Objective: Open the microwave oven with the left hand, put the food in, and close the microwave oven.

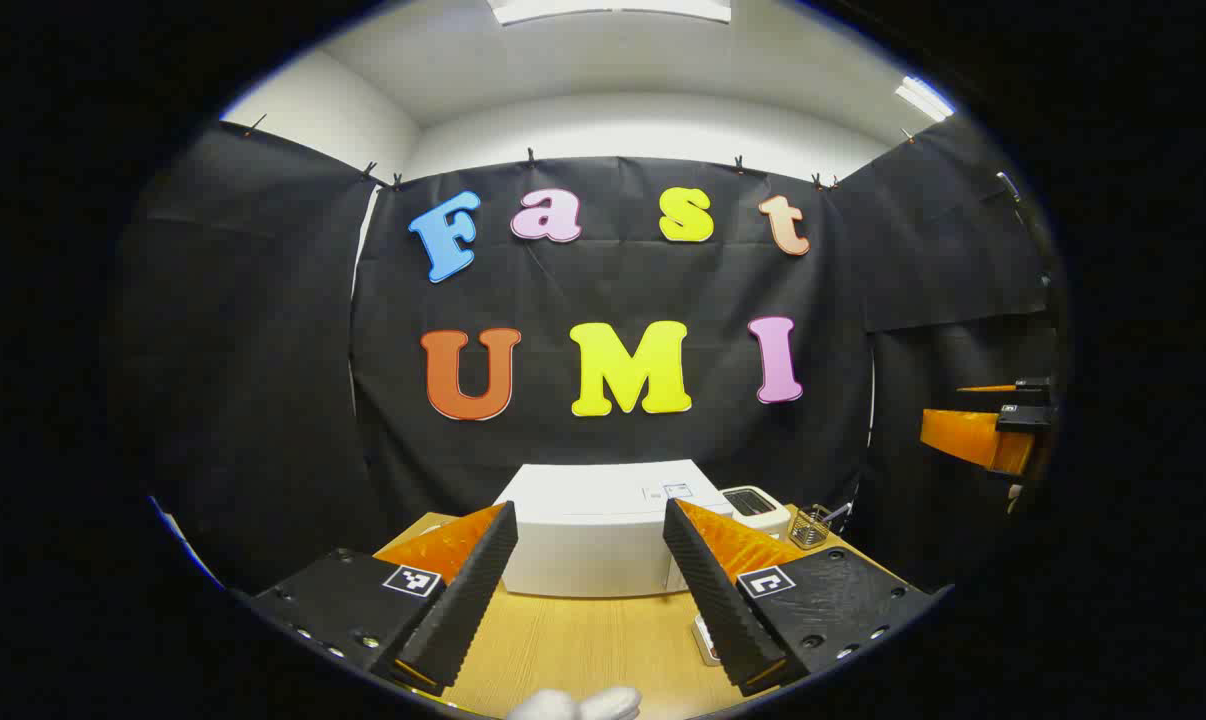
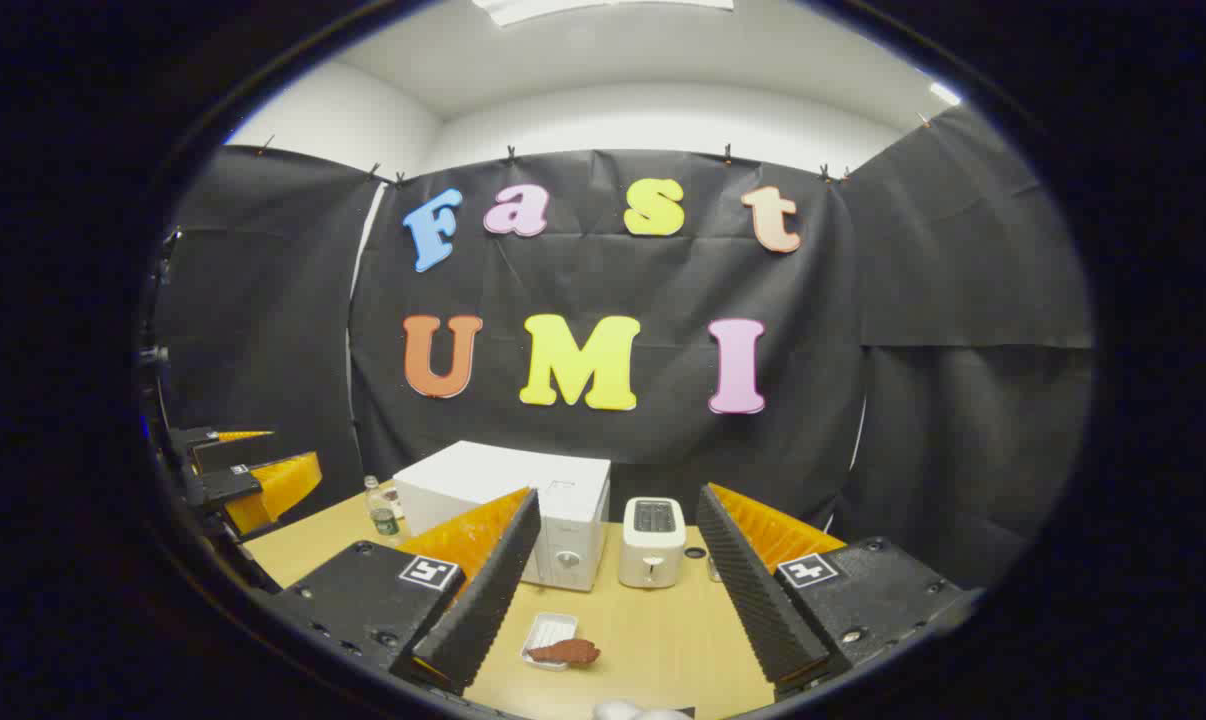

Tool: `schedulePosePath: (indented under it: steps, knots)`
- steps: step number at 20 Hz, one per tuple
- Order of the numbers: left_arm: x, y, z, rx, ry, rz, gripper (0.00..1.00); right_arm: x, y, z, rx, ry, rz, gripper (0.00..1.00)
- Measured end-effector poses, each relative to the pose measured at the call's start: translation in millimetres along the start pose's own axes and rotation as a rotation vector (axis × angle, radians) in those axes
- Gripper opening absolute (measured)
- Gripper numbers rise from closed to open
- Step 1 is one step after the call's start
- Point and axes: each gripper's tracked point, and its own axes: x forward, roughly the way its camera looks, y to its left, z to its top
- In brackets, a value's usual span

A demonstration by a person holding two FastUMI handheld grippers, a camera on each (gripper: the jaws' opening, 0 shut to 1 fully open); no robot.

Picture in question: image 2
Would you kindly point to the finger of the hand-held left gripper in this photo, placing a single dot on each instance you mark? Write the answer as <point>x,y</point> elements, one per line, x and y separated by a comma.
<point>233,436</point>
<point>278,485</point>

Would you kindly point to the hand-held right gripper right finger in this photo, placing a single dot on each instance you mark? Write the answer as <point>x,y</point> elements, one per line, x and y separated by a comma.
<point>753,590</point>

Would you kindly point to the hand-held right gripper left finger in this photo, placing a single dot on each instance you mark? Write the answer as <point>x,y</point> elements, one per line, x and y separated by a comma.
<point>493,590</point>

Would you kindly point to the brown meat piece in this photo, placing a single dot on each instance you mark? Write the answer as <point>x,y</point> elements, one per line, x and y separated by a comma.
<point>565,652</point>

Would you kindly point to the white microwave oven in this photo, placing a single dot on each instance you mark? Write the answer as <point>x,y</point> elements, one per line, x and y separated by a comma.
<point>503,480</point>

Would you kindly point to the small white tray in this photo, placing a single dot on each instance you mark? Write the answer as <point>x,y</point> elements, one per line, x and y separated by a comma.
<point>548,628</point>

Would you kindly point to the green label plastic bottle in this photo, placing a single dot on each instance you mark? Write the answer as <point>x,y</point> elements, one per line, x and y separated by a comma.
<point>383,515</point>

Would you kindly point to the white toaster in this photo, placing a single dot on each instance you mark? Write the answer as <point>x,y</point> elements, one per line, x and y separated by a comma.
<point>651,545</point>

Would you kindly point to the ceiling light panel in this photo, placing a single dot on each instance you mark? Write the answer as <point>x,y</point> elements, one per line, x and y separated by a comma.
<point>603,8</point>
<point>945,93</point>

